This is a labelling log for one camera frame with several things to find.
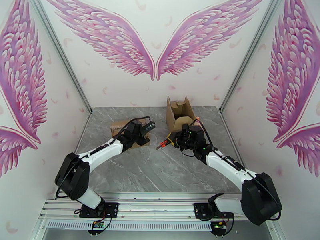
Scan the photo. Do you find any brown taped cardboard box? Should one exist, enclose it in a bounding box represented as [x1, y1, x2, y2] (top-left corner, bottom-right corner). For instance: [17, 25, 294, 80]
[166, 96, 198, 138]
[110, 118, 151, 150]

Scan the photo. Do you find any black right camera cable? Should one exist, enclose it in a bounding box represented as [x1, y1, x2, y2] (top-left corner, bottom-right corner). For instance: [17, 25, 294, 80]
[190, 118, 218, 152]

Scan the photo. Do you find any black camera cable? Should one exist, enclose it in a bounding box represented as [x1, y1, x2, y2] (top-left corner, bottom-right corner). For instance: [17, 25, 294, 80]
[190, 118, 218, 152]
[117, 116, 152, 144]

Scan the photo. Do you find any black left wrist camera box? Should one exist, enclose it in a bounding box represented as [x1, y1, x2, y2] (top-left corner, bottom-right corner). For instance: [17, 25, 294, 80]
[140, 122, 156, 135]

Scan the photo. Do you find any black left camera cable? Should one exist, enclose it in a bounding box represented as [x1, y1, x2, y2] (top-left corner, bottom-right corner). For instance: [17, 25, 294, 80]
[117, 116, 152, 144]

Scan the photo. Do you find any aluminium mounting rail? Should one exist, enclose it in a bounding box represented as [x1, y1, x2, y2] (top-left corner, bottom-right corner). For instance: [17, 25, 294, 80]
[38, 192, 278, 222]

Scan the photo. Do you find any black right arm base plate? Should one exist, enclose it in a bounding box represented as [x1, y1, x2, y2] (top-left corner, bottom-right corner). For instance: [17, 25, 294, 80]
[194, 202, 236, 220]

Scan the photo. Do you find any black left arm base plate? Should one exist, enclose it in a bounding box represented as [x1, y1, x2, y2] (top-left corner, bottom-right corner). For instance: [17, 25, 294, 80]
[79, 202, 119, 219]

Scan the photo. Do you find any white perforated cable tray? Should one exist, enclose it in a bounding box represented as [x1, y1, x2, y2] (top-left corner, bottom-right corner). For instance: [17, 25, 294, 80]
[46, 220, 213, 230]

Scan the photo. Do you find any aluminium frame post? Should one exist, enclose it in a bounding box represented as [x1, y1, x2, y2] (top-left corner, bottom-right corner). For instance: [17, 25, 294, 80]
[219, 0, 288, 115]
[27, 0, 94, 115]

